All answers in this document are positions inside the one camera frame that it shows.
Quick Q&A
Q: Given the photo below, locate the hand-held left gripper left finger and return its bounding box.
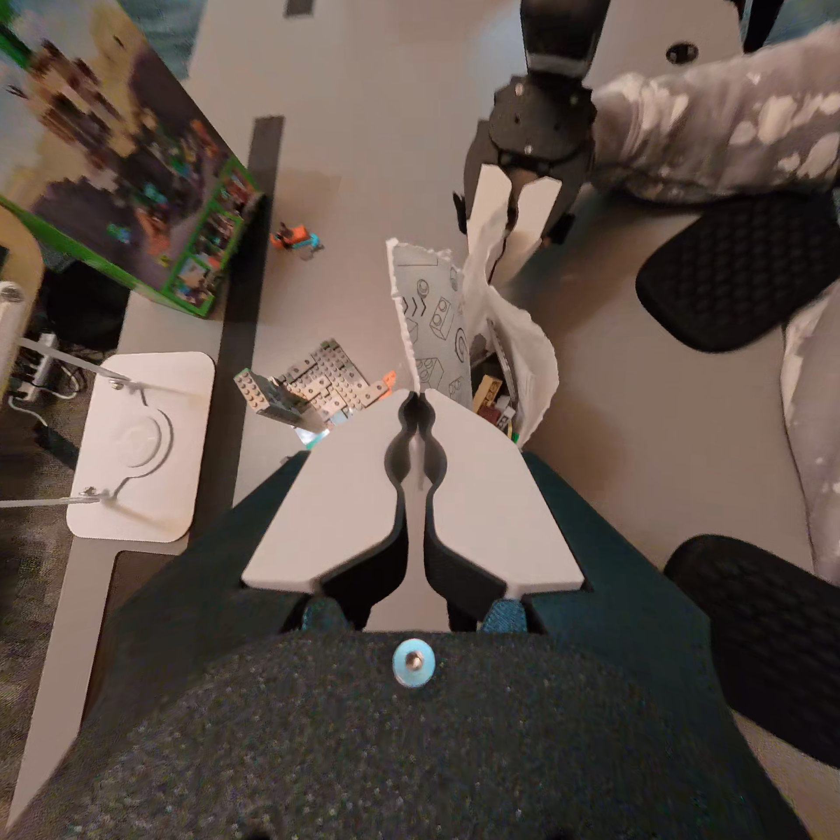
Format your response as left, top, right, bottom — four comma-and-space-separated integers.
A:
241, 390, 417, 632

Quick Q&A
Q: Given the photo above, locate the torn white printed paper bag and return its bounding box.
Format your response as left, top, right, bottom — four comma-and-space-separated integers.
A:
459, 197, 560, 448

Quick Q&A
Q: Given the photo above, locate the white power strip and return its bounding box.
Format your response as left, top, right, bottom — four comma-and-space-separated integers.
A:
12, 331, 61, 403

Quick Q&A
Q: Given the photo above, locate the black mesh armrest pad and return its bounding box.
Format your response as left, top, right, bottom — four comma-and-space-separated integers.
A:
663, 535, 840, 769
635, 190, 840, 353

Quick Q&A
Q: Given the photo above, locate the green lego set box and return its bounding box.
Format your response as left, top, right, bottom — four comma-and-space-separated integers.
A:
0, 0, 265, 320

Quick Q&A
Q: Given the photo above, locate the partly built grey lego model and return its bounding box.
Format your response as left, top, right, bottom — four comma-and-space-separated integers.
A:
234, 339, 399, 448

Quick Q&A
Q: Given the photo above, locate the pile of mixed lego pieces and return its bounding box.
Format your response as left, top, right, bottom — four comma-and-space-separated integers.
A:
471, 315, 526, 444

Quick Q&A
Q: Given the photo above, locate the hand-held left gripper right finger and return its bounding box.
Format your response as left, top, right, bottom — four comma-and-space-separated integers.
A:
420, 391, 586, 632

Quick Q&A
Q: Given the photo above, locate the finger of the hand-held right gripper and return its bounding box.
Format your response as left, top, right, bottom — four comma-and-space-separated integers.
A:
489, 178, 563, 285
467, 164, 515, 253

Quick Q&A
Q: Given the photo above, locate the white stand with wooden board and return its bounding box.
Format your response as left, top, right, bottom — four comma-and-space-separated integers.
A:
0, 197, 217, 544

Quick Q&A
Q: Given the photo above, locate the grey splattered hoodie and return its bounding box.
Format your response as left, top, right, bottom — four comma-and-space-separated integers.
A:
781, 282, 840, 580

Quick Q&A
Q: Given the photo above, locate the small orange lego figure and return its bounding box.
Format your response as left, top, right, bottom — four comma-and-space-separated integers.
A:
270, 223, 326, 261

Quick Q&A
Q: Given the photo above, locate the person's right forearm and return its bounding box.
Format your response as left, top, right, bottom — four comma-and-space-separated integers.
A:
589, 26, 840, 206

